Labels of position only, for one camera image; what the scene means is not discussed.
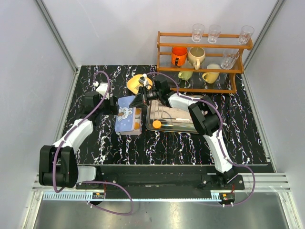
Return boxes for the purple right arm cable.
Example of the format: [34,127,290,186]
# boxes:
[145,72,256,207]

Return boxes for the wooden cup rack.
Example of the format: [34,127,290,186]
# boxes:
[157,31,253,94]

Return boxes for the white cookie box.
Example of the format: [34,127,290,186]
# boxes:
[118,101,142,135]

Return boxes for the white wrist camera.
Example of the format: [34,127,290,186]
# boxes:
[139,74,149,87]
[93,81,109,99]

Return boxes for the clear glass right top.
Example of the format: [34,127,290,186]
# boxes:
[238,25,254,44]

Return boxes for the green mug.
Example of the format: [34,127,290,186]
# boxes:
[178,71,193,81]

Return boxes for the clear glass left top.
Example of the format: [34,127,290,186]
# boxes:
[192,23,205,42]

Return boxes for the yellow square plate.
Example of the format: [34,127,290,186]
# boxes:
[127,74,153,94]

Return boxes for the orange sandwich cookie bottom left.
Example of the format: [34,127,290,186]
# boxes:
[152,120,162,129]

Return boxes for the orange mug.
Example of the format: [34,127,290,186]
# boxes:
[171,46,188,67]

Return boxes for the beige mug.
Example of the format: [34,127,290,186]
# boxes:
[187,47,205,70]

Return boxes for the yellow mug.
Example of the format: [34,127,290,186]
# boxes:
[202,63,221,84]

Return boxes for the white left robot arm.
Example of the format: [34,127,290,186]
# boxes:
[39,92,119,189]

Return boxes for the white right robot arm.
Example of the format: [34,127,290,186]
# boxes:
[129,77,237,189]

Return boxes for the clear glass middle top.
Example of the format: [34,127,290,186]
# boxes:
[207,24,221,43]

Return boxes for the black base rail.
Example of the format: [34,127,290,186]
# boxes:
[75,164,246,200]

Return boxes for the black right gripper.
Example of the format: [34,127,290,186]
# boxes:
[129,86,161,110]

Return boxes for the large steel baking tray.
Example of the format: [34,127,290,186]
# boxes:
[146,93,200,134]

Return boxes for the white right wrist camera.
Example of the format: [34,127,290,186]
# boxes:
[139,74,149,87]

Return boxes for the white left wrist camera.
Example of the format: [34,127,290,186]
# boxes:
[93,81,109,99]

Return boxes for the metal tongs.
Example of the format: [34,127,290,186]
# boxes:
[226,95,231,142]

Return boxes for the clear glass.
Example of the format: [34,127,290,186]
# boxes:
[238,25,254,44]
[207,24,221,43]
[192,23,205,42]

